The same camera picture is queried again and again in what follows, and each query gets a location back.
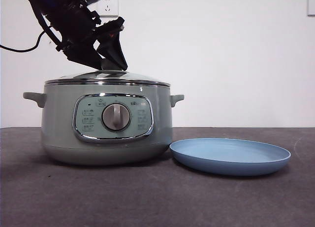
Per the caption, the glass lid with green knob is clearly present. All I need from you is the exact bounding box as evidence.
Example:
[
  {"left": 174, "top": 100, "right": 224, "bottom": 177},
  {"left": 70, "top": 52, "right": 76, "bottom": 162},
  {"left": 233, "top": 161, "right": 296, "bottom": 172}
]
[{"left": 45, "top": 59, "right": 171, "bottom": 86}]

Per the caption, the pale green electric steamer pot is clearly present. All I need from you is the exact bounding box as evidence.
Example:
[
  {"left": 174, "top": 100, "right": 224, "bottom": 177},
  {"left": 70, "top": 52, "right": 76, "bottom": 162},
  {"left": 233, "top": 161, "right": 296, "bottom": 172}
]
[{"left": 23, "top": 82, "right": 185, "bottom": 166}]

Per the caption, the blue round plate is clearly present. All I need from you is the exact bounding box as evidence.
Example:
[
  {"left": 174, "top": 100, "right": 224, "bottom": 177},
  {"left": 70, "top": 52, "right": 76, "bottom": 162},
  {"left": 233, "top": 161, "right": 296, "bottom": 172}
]
[{"left": 169, "top": 137, "right": 292, "bottom": 176}]

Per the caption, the white wall socket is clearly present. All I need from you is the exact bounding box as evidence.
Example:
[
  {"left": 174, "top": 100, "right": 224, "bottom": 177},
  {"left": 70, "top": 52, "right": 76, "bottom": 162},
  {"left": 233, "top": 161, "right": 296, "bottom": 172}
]
[{"left": 99, "top": 0, "right": 119, "bottom": 18}]

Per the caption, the black cable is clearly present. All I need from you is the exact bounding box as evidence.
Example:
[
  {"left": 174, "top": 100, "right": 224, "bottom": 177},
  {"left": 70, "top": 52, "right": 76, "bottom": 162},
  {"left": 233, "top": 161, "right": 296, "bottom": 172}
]
[{"left": 0, "top": 30, "right": 46, "bottom": 53}]

